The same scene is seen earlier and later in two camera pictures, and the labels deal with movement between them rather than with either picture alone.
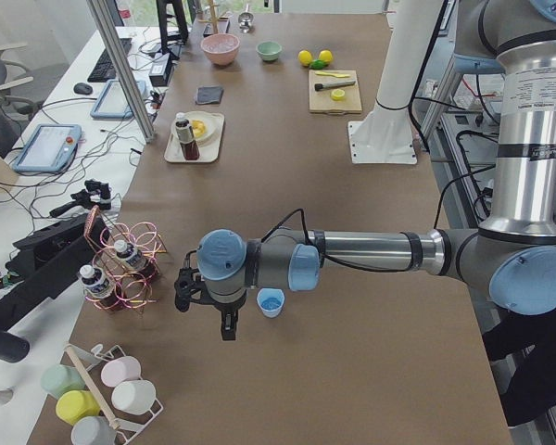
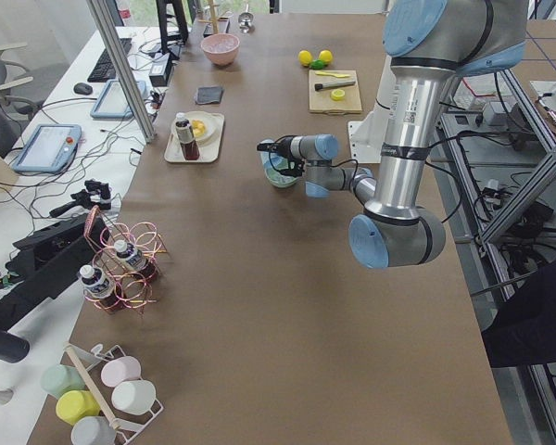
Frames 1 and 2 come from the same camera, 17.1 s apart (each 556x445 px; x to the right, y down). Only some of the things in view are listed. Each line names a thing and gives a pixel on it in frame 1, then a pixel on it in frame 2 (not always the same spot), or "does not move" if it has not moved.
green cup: [58, 379] does not move
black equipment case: [44, 264] does not move
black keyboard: [104, 69] does not move
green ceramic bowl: [269, 50] -> [281, 178]
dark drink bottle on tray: [185, 137] does not move
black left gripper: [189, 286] -> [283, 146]
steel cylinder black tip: [320, 86] does not move
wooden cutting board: [334, 92] does not move
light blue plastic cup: [271, 301] -> [271, 158]
